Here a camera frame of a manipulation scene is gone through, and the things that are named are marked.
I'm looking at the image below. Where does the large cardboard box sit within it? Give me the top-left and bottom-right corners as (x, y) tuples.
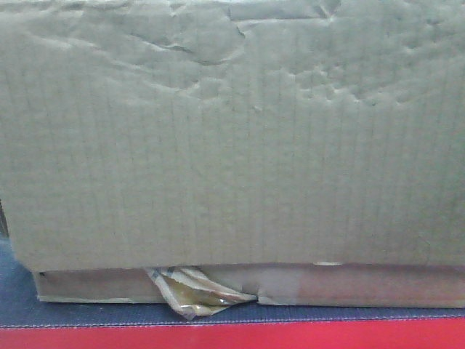
(1, 1), (464, 272)

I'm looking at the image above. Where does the crumpled yellowish packing tape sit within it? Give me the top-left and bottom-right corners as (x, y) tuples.
(145, 267), (257, 321)

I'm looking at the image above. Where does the lower flat cardboard box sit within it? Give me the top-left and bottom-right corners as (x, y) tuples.
(33, 264), (464, 308)

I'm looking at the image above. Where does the red base panel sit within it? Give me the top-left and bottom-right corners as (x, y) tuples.
(1, 318), (464, 348)

